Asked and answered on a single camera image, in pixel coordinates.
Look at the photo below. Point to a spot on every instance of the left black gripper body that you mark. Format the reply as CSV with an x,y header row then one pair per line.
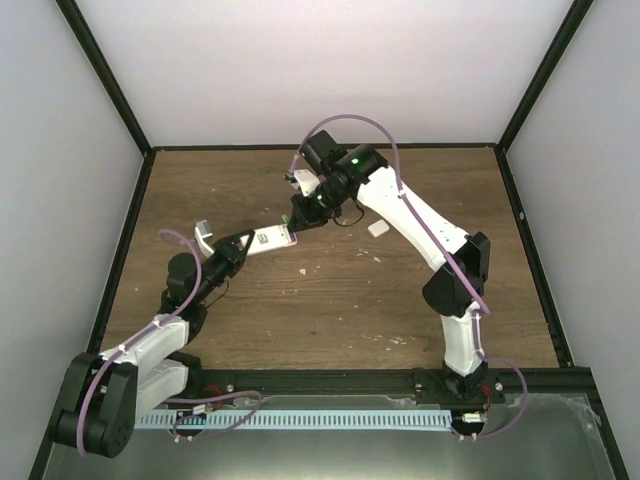
x,y
231,264

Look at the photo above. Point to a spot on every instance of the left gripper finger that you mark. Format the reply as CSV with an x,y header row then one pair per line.
x,y
241,239
239,256

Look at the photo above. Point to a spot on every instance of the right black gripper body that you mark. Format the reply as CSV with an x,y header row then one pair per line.
x,y
315,215

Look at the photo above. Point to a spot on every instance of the white remote control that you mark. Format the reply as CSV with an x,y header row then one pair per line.
x,y
269,239

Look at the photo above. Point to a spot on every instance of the white battery compartment cover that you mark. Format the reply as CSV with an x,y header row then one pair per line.
x,y
378,228

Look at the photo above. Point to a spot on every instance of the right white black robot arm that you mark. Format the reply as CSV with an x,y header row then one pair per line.
x,y
459,261

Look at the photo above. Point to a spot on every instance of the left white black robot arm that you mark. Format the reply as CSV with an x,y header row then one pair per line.
x,y
104,394

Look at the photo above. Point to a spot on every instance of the grey metal front plate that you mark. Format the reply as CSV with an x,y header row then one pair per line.
x,y
542,436

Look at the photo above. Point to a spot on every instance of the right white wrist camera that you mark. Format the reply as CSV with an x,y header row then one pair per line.
x,y
303,180

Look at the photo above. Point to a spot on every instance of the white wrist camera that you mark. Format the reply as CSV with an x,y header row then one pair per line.
x,y
203,236
303,180

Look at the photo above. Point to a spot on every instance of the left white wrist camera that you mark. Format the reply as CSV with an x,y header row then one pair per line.
x,y
203,236

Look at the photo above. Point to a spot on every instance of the light blue slotted cable duct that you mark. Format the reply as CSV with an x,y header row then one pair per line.
x,y
411,420

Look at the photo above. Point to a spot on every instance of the black front mounting rail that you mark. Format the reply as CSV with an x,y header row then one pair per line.
x,y
427,385

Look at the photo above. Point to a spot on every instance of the black aluminium frame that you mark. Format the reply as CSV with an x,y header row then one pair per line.
x,y
314,150

